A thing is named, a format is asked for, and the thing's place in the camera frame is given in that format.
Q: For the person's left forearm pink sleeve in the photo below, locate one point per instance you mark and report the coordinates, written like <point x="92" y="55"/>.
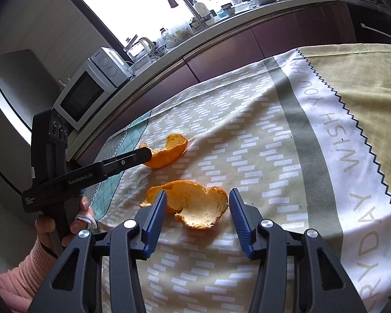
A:
<point x="19" y="277"/>

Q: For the kitchen window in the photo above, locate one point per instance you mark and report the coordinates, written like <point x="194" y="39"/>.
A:
<point x="133" y="6"/>

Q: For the silver refrigerator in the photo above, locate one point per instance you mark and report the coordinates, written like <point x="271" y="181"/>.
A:
<point x="16" y="81"/>

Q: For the yellow patterned tablecloth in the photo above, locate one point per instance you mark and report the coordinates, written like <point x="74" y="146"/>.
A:
<point x="247" y="137"/>

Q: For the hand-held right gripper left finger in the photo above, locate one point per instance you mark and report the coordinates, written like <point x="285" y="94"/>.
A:
<point x="156" y="223"/>

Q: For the maroon kitchen cabinet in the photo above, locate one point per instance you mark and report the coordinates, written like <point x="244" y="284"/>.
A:
<point x="234" y="55"/>

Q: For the white electric kettle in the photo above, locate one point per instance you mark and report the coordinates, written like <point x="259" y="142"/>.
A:
<point x="145" y="45"/>

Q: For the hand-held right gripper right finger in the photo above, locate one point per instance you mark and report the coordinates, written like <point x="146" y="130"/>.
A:
<point x="239" y="223"/>

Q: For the blue white porcelain jars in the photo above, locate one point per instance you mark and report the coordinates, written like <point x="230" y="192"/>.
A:
<point x="166" y="42"/>

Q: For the microwave oven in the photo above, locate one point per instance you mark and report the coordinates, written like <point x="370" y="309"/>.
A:
<point x="81" y="97"/>

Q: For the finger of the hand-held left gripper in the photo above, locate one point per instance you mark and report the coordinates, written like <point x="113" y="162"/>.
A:
<point x="127" y="160"/>

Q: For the black built-in appliance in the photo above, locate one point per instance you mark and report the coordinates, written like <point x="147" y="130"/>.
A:
<point x="371" y="19"/>

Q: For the person's left hand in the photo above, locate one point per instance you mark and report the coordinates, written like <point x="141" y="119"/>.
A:
<point x="79" y="216"/>

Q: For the white soap bottle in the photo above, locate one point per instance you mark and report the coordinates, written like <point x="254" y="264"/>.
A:
<point x="202" y="9"/>

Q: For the wide orange peel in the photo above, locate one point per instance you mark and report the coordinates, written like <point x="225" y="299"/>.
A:
<point x="198" y="208"/>

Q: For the curled orange peel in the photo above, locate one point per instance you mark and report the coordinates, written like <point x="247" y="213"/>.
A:
<point x="169" y="156"/>

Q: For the white toaster oven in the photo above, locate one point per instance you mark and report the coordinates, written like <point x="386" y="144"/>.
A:
<point x="109" y="67"/>

